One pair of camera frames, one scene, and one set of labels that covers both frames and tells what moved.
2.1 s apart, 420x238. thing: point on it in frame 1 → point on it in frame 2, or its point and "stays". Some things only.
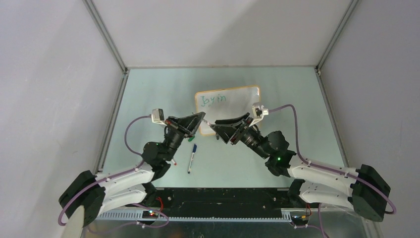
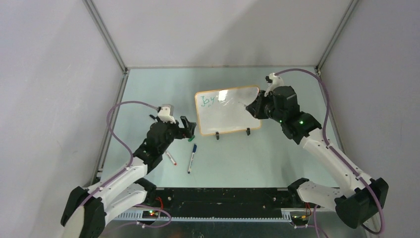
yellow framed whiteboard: (220, 103) stays
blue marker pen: (193, 151) stays
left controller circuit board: (149, 214) stays
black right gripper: (226, 131) → (255, 107)
